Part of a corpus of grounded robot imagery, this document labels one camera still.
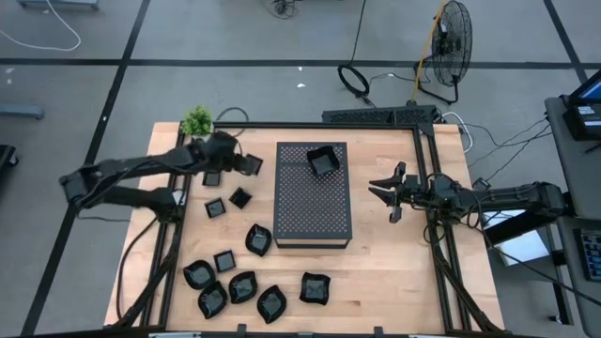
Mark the black perforated metal shelf riser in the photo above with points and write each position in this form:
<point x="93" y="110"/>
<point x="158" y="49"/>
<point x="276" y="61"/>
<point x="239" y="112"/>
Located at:
<point x="312" y="206"/>

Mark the grey desk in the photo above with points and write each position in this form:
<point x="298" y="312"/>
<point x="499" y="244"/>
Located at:
<point x="577" y="173"/>
<point x="575" y="300"/>

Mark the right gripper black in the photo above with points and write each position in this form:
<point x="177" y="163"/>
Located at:
<point x="413" y="191"/>

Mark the white box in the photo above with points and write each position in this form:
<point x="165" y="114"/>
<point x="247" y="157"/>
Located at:
<point x="521" y="246"/>

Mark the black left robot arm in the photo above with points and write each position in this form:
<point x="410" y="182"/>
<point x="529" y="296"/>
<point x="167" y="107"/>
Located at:
<point x="141" y="166"/>

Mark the black floor object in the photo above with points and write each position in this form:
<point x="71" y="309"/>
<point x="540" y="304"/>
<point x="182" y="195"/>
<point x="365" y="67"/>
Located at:
<point x="5" y="157"/>

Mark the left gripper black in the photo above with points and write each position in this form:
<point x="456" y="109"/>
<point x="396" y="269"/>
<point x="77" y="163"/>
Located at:
<point x="230" y="155"/>

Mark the grey floor bar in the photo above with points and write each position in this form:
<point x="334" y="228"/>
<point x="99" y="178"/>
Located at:
<point x="21" y="112"/>

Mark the black laptop with screen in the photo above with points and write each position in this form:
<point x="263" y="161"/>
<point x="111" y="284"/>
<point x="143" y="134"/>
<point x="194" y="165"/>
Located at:
<point x="584" y="117"/>

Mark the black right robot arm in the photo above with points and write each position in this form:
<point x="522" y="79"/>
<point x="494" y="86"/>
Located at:
<point x="516" y="197"/>

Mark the black wavy square plate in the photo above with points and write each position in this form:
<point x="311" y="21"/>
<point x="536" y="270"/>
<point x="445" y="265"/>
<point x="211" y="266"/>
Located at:
<point x="315" y="288"/>
<point x="323" y="164"/>

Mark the black perforated tray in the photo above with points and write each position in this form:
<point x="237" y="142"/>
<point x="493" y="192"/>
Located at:
<point x="375" y="115"/>

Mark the black floor fan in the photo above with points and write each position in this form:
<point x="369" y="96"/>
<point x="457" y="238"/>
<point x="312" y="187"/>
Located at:
<point x="451" y="44"/>

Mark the black keypad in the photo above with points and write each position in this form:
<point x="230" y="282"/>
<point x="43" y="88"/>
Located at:
<point x="592" y="256"/>

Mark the black support beam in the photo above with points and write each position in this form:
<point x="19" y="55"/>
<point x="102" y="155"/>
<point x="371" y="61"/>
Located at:
<point x="530" y="225"/>

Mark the small black square plate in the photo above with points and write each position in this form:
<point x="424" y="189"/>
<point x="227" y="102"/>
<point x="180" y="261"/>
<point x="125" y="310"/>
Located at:
<point x="254" y="165"/>
<point x="225" y="261"/>
<point x="215" y="208"/>
<point x="212" y="179"/>
<point x="240" y="197"/>

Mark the green plant in white pot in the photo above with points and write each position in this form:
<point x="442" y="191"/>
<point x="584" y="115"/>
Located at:
<point x="197" y="119"/>

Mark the black leaf-shaped plate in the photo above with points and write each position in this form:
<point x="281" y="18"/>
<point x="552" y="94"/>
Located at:
<point x="271" y="304"/>
<point x="258" y="240"/>
<point x="199" y="275"/>
<point x="212" y="300"/>
<point x="242" y="287"/>

